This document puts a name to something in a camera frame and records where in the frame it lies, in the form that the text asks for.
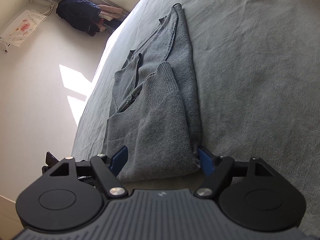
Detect pink hanging garments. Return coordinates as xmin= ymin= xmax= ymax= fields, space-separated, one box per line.
xmin=96 ymin=4 xmax=125 ymax=33

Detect bed with grey sheet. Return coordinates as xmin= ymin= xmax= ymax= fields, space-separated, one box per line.
xmin=71 ymin=0 xmax=320 ymax=240

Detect white printed air conditioner cover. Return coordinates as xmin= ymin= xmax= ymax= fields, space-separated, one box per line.
xmin=0 ymin=9 xmax=47 ymax=52

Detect grey knit sweater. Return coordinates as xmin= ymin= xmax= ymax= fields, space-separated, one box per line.
xmin=106 ymin=3 xmax=203 ymax=183

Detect black smartphone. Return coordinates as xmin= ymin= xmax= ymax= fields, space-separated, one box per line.
xmin=45 ymin=151 xmax=60 ymax=167

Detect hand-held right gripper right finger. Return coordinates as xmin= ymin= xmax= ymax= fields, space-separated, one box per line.
xmin=196 ymin=146 xmax=275 ymax=200

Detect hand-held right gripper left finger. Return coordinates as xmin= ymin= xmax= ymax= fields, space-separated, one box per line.
xmin=49 ymin=145 xmax=129 ymax=199

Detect dark hanging jacket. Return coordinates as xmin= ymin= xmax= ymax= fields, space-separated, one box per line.
xmin=56 ymin=0 xmax=102 ymax=37

